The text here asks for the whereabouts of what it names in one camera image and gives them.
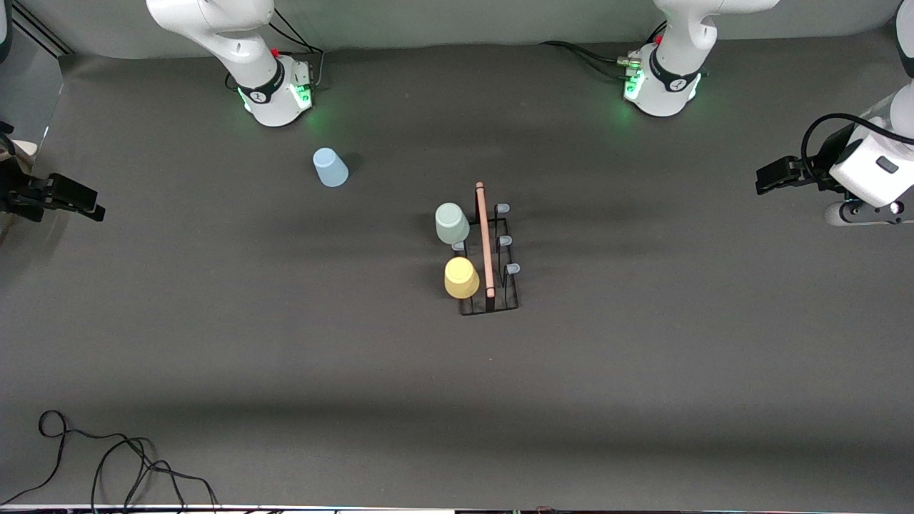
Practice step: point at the yellow plastic cup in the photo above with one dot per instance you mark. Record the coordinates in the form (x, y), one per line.
(461, 278)

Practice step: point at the black metal rail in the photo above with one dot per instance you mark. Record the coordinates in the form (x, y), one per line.
(36, 32)

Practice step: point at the light blue plastic cup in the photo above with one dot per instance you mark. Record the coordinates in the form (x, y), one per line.
(330, 170)

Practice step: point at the pale green plastic cup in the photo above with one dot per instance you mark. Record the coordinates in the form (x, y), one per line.
(452, 223)

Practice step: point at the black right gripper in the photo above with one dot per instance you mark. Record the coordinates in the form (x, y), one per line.
(16, 194)

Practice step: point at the dark grey table mat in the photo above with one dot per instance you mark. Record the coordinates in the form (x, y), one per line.
(571, 392)

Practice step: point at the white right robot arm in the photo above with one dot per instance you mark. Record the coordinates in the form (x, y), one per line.
(235, 43)

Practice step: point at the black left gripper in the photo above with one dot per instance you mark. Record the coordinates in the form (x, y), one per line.
(818, 173)

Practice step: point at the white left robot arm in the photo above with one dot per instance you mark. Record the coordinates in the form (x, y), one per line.
(671, 78)

